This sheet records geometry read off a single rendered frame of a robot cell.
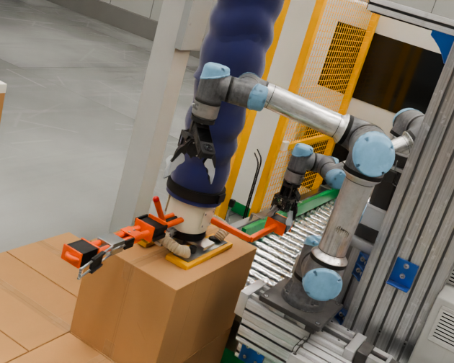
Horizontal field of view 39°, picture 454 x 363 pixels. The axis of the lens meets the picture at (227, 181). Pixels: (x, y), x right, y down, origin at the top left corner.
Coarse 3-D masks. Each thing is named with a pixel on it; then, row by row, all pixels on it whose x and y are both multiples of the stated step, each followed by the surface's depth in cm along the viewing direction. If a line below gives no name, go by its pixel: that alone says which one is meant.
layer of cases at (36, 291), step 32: (0, 256) 281; (32, 256) 288; (0, 288) 259; (32, 288) 265; (64, 288) 272; (0, 320) 240; (32, 320) 245; (64, 320) 251; (0, 352) 223; (32, 352) 228; (64, 352) 232; (96, 352) 237
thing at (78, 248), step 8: (80, 240) 197; (64, 248) 193; (72, 248) 191; (80, 248) 192; (88, 248) 194; (96, 248) 195; (64, 256) 193; (80, 256) 190; (88, 256) 193; (72, 264) 192; (80, 264) 191
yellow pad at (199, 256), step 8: (216, 240) 256; (224, 240) 259; (192, 248) 238; (208, 248) 247; (216, 248) 250; (224, 248) 253; (168, 256) 233; (176, 256) 234; (192, 256) 237; (200, 256) 240; (208, 256) 243; (176, 264) 232; (184, 264) 231; (192, 264) 233
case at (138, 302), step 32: (128, 256) 228; (160, 256) 235; (224, 256) 250; (96, 288) 234; (128, 288) 226; (160, 288) 219; (192, 288) 226; (224, 288) 253; (96, 320) 237; (128, 320) 229; (160, 320) 221; (192, 320) 238; (224, 320) 268; (128, 352) 231; (160, 352) 225; (192, 352) 252
